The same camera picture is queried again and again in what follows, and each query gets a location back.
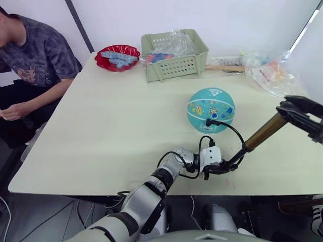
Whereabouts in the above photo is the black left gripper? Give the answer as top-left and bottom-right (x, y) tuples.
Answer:
(203, 158), (240, 181)

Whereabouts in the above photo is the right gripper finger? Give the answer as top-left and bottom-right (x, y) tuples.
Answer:
(276, 100), (323, 145)
(284, 95), (323, 117)

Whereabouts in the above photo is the black and gold hand pump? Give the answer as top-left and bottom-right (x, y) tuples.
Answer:
(205, 110), (289, 171)

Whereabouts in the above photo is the teal space-print ball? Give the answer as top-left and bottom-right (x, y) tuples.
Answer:
(186, 87), (236, 134)

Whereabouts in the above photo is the seated person's left hand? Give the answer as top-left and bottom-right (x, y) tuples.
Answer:
(0, 104), (26, 122)

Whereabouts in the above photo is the clear bag with orange contents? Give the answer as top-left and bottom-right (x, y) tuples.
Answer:
(248, 57), (300, 98)

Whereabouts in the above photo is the silver rounded robot housing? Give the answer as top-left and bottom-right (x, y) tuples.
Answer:
(201, 203), (238, 233)

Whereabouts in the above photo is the clear bag with blue contents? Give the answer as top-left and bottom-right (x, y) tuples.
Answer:
(238, 49), (276, 67)

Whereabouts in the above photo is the dark brown blocky object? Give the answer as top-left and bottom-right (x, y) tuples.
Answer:
(277, 200), (314, 218)

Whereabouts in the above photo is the silver robot torso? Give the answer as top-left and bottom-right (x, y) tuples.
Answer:
(141, 230), (258, 242)

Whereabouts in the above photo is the black white striped sneaker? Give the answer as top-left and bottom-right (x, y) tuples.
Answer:
(311, 194), (323, 236)

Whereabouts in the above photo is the clear pack of white pieces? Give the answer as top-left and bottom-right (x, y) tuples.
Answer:
(206, 55), (243, 67)

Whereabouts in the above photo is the pale green perforated basket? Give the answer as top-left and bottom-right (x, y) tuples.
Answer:
(140, 28), (210, 84)

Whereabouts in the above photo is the red and blue flat pack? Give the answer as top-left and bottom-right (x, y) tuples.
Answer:
(145, 51), (177, 64)

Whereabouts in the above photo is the crumpled clear plastic bag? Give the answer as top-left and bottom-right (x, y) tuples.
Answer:
(161, 29), (199, 55)

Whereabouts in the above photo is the blue plastic block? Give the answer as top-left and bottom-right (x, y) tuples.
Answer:
(108, 55), (139, 64)
(115, 62), (138, 71)
(100, 49), (128, 59)

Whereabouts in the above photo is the seated person in grey shirt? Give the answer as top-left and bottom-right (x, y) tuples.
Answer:
(0, 6), (83, 150)

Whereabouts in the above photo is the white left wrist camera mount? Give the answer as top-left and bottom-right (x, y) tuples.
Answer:
(199, 146), (223, 173)

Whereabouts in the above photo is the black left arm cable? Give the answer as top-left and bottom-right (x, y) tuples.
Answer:
(156, 135), (216, 180)

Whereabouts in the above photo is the white floor cable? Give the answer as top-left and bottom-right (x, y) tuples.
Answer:
(0, 196), (13, 242)
(189, 195), (202, 229)

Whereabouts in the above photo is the white wall corner strip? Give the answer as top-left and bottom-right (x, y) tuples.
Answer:
(289, 7), (323, 54)

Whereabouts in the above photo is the wooden handled brush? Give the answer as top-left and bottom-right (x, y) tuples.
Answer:
(204, 64), (247, 75)

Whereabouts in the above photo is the black cable bundle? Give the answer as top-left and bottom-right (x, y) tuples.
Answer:
(116, 190), (132, 210)

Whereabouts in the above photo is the dark grey wall strip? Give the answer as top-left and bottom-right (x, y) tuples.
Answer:
(65, 0), (95, 54)

